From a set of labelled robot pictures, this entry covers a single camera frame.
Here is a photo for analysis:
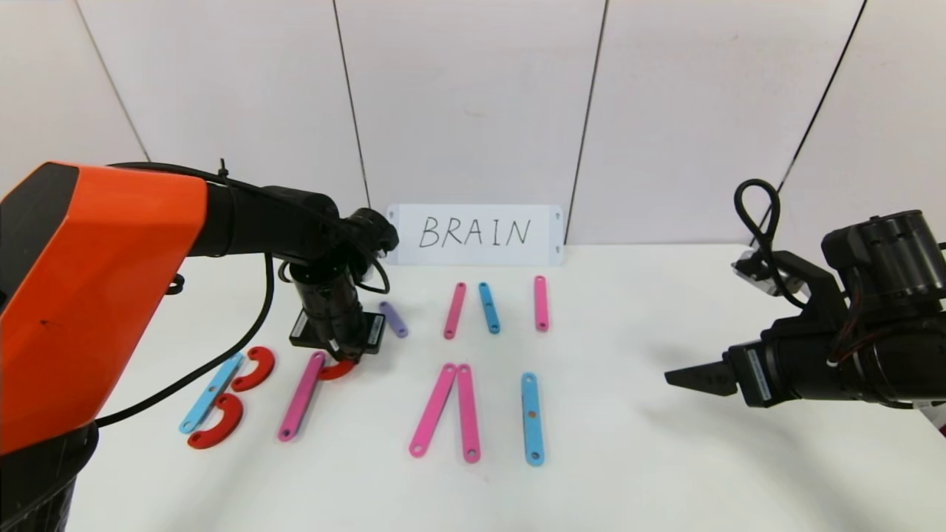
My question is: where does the black looped right arm cable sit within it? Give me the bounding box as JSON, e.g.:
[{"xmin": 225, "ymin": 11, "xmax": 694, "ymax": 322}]
[{"xmin": 734, "ymin": 179, "xmax": 810, "ymax": 310}]

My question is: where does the light blue three-hole bar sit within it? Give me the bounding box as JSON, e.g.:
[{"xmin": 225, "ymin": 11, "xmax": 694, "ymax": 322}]
[
  {"xmin": 477, "ymin": 282, "xmax": 502, "ymax": 335},
  {"xmin": 179, "ymin": 352, "xmax": 244, "ymax": 434},
  {"xmin": 521, "ymin": 372, "xmax": 545, "ymax": 467}
]

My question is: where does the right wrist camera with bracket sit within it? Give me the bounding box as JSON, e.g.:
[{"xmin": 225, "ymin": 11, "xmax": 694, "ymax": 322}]
[{"xmin": 732, "ymin": 248, "xmax": 851, "ymax": 326}]

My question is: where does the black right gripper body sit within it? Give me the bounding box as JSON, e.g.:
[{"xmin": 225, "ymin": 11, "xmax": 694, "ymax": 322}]
[{"xmin": 727, "ymin": 327, "xmax": 845, "ymax": 409}]

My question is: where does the white sign reading BRAIN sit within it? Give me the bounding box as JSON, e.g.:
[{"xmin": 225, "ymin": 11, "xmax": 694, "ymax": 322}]
[{"xmin": 388, "ymin": 205, "xmax": 565, "ymax": 267}]

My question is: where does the purple short bar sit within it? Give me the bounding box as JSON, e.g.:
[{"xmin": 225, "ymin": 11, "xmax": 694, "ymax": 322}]
[{"xmin": 379, "ymin": 301, "xmax": 409, "ymax": 339}]

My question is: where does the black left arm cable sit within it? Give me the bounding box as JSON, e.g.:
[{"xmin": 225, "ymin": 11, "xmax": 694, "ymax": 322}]
[{"xmin": 95, "ymin": 161, "xmax": 392, "ymax": 428}]

